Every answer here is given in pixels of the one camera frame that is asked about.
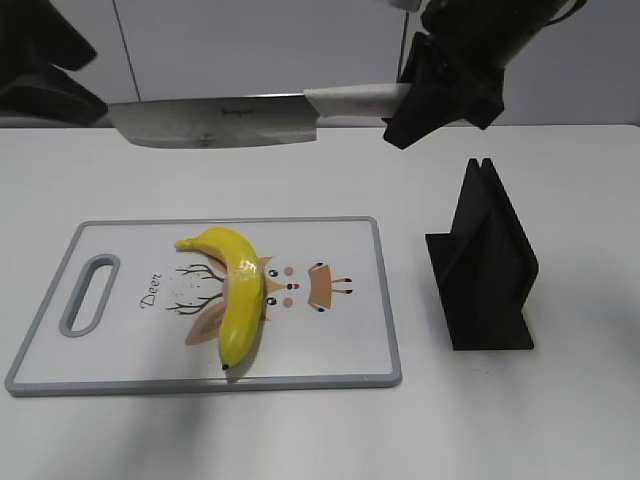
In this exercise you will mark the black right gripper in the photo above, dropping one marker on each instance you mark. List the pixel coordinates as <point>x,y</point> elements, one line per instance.
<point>480,35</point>

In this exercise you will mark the cleaver knife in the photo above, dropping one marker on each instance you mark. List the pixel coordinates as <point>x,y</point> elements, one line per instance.
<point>250,121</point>

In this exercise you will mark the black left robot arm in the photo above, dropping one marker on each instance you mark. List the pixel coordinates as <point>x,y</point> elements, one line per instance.
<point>39,49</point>

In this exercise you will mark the yellow plastic banana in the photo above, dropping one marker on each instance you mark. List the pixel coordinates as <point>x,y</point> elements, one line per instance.
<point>245,294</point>

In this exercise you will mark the black knife stand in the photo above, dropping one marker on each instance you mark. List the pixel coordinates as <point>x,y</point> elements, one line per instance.
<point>484,266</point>

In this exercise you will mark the white cutting board, grey rim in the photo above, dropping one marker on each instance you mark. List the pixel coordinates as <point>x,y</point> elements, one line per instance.
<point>127,313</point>

